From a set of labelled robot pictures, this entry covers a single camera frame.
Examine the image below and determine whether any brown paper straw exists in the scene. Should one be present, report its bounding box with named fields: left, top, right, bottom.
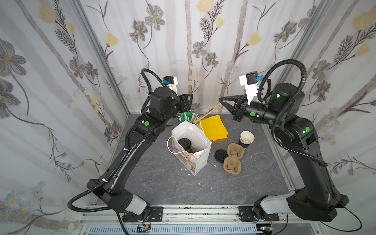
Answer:
left=194, top=103, right=222, bottom=124

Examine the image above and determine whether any white patterned paper bag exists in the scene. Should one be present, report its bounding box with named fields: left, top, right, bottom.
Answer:
left=167, top=121, right=212, bottom=176

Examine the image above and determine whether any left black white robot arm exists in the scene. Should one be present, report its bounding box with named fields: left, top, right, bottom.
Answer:
left=67, top=69, right=193, bottom=221

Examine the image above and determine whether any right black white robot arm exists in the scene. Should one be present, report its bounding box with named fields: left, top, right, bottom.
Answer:
left=219, top=59, right=349, bottom=226

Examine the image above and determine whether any black paper cup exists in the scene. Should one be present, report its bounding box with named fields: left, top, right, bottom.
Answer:
left=238, top=131, right=255, bottom=149

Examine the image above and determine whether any green white straws bundle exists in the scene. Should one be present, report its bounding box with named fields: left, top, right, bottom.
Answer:
left=179, top=111, right=199, bottom=123

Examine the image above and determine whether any yellow napkins stack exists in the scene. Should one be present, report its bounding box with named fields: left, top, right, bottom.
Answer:
left=197, top=115, right=229, bottom=143

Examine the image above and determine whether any brown cardboard napkin box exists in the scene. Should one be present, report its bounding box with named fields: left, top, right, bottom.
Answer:
left=211, top=115, right=229, bottom=144

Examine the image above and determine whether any black cup lid stack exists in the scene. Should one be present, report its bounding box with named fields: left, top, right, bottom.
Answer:
left=214, top=149, right=228, bottom=163

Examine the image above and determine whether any brown pulp cup carrier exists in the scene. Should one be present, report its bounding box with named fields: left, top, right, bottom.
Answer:
left=223, top=143, right=244, bottom=175

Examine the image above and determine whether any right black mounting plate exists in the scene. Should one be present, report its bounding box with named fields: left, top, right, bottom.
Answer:
left=238, top=206, right=280, bottom=223

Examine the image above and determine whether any black mounting plate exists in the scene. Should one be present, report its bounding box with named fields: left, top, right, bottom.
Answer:
left=121, top=207, right=164, bottom=223
left=238, top=206, right=280, bottom=223

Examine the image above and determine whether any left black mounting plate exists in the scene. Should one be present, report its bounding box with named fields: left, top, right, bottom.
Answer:
left=121, top=207, right=164, bottom=223

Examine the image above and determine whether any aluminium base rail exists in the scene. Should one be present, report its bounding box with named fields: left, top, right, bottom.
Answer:
left=77, top=205, right=328, bottom=235

